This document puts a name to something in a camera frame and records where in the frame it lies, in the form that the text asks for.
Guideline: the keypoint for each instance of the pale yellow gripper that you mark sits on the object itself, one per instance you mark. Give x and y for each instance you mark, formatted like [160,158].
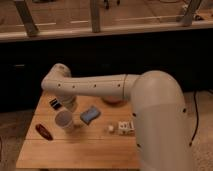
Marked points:
[71,105]

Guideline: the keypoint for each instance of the white ceramic cup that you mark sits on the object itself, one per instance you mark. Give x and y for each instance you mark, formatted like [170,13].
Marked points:
[64,120]

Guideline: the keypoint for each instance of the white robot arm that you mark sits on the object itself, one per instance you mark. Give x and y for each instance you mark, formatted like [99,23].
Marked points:
[158,107]

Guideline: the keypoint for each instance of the black striped rectangular case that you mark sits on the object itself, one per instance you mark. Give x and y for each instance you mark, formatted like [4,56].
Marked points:
[55,104]

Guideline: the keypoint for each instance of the blue sponge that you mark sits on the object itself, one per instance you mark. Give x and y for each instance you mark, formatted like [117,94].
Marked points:
[89,115]

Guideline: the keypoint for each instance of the dark red oval object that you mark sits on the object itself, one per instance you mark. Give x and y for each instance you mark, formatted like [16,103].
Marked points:
[43,132]

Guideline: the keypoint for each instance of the orange bowl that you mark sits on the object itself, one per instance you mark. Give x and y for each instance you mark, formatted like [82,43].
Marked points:
[111,100]

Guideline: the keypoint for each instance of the small white ball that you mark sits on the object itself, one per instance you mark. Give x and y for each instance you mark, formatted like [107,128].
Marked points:
[110,128]

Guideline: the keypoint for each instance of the wooden table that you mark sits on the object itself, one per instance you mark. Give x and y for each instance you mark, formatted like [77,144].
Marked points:
[87,147]

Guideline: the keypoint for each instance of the white printed box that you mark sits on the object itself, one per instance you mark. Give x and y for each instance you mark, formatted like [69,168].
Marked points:
[125,127]

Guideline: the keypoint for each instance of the left metal frame post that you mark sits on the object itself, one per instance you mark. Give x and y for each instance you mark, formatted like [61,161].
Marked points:
[25,15]

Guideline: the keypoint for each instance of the metal frame post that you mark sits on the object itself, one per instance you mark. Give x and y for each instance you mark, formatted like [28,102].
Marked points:
[95,16]
[189,14]
[25,15]

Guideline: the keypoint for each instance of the middle metal frame post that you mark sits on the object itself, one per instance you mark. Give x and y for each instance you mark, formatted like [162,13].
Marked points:
[95,16]

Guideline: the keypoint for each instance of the right metal frame post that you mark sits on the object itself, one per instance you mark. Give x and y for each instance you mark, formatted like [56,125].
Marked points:
[189,14]

